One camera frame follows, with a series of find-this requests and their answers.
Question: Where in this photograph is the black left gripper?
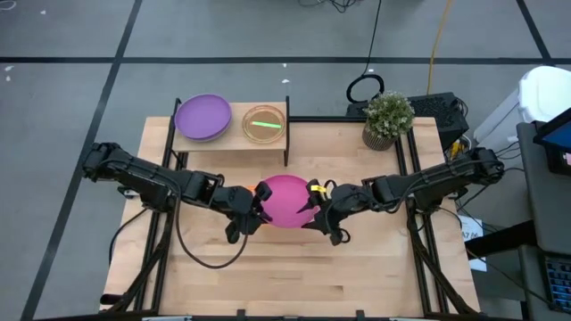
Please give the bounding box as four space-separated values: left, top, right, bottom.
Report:
218 180 274 245

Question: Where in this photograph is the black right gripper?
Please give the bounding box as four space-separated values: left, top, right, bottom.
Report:
301 177 374 247

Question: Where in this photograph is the magenta plastic plate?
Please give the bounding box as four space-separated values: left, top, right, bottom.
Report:
260 174 320 230

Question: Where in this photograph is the green transparent plastic plate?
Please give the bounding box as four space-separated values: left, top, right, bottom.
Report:
242 104 287 145

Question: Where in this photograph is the potted plant striped pot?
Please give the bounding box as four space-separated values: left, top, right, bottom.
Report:
361 91 416 152

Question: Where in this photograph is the white paper sheet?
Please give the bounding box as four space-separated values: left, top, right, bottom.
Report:
456 214 488 273

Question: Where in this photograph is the black desk base bar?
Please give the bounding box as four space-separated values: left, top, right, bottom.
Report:
463 219 539 259

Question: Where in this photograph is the dark grey desk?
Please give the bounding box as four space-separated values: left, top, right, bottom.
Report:
516 119 571 321

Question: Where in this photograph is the black keyboard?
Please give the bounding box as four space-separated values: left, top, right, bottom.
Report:
542 256 571 314

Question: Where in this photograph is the tablet with blue screen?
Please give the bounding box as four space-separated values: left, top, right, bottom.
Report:
532 106 571 177

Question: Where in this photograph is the white plastic bin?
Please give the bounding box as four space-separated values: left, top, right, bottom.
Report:
472 65 571 144

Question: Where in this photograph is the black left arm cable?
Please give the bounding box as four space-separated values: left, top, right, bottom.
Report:
174 195 250 270

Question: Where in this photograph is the wooden shelf black metal frame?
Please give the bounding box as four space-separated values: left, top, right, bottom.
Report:
168 95 292 169

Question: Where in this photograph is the black aluminium table frame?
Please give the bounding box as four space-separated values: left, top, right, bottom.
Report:
100 95 481 321

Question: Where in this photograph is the black hanging cable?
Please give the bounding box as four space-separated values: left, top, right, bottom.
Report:
346 0 385 104

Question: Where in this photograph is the yellow hanging cable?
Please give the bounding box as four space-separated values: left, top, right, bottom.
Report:
426 0 454 95

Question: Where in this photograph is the black floor cable bundle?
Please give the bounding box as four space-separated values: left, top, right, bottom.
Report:
297 0 363 13

